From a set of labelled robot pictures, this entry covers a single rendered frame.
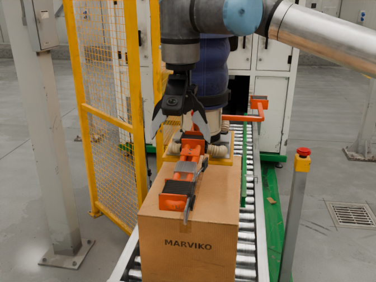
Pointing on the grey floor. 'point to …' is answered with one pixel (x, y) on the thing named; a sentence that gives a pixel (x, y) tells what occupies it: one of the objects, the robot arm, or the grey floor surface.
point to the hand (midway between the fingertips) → (179, 143)
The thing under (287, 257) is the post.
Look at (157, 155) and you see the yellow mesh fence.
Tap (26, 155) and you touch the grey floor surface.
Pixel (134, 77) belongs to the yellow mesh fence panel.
